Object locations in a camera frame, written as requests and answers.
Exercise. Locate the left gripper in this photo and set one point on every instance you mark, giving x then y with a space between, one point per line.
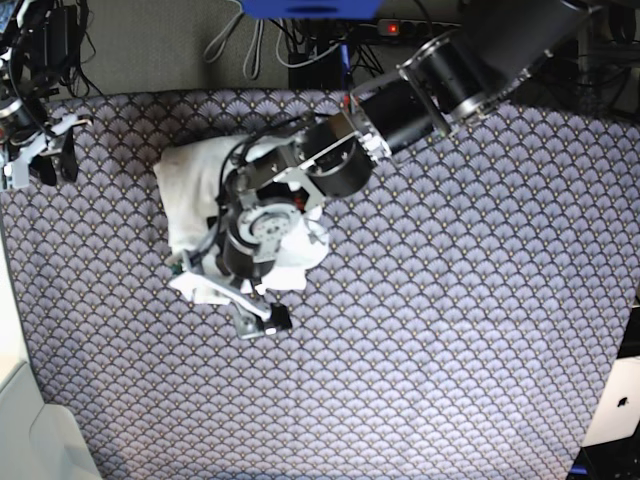
238 261

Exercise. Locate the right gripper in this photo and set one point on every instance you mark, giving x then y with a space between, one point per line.
40 144

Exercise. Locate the white T-shirt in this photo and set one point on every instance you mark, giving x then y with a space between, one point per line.
188 182

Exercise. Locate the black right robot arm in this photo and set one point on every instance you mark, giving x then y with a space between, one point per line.
24 97

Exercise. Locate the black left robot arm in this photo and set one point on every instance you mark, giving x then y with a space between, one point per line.
449 82

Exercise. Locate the black equipment on left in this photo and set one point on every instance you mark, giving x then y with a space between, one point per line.
55 51

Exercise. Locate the fan-patterned grey table cloth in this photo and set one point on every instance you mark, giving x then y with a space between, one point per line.
463 325

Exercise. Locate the black box under table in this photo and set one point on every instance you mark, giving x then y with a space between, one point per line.
326 71

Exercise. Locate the grey plastic bin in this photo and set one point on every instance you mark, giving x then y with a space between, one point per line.
39 440

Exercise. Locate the black power strip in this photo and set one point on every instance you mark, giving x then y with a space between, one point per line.
412 29

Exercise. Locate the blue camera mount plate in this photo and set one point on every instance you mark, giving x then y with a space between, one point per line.
311 9

